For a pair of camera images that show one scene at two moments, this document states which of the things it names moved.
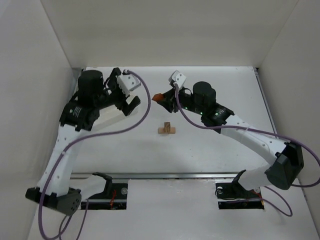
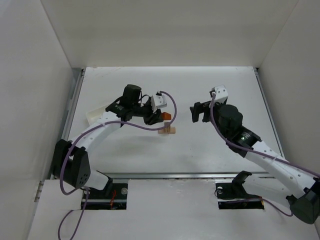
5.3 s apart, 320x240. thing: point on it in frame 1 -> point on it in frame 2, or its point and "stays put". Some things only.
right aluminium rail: [266, 99] stays put
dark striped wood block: [167, 127] stays put
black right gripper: [170, 100] -> [204, 112]
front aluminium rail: [150, 175] stays put
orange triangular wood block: [158, 97] -> [166, 116]
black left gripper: [120, 99] -> [152, 116]
